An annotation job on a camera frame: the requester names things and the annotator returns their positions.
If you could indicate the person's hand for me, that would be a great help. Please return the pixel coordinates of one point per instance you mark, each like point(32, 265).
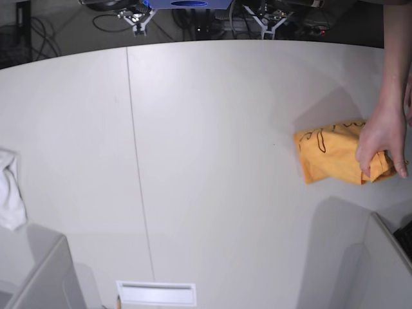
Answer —
point(385, 130)

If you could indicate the orange T-shirt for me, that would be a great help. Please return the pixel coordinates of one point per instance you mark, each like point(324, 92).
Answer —
point(329, 152)

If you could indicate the person's forearm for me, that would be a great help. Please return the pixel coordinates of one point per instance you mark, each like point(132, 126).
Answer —
point(397, 52)

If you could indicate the black keyboard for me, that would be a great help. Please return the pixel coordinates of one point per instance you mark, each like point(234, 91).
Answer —
point(404, 238)

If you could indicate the grey box right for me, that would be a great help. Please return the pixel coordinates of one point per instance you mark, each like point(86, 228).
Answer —
point(375, 273)

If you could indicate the grey box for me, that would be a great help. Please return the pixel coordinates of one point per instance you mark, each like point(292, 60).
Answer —
point(37, 271)
point(375, 273)

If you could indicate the white slotted tray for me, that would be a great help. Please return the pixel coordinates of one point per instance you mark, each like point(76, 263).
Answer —
point(157, 294)

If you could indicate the grey box left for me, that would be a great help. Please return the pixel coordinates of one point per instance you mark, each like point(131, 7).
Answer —
point(37, 271)

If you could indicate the white cloth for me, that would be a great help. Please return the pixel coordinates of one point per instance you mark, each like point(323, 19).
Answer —
point(13, 210)

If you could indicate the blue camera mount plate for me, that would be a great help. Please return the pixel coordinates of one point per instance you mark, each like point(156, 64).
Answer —
point(195, 4)

